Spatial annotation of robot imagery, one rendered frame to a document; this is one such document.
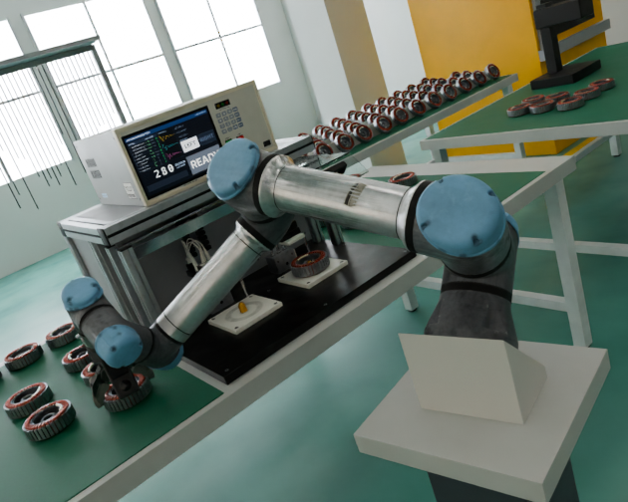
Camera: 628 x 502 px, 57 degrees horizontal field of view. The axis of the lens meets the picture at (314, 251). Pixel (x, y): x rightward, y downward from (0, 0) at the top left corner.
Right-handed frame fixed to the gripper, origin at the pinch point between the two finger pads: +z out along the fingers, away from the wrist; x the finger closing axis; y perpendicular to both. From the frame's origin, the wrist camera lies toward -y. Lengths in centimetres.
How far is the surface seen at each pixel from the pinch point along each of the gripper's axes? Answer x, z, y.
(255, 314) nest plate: -35.8, -1.9, 0.6
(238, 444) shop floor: -32, 102, 24
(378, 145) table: -182, 70, 114
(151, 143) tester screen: -33, -34, 40
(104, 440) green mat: 8.8, -5.2, -11.3
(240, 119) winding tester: -60, -30, 42
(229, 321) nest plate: -30.0, 0.2, 4.3
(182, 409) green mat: -7.3, -8.3, -16.7
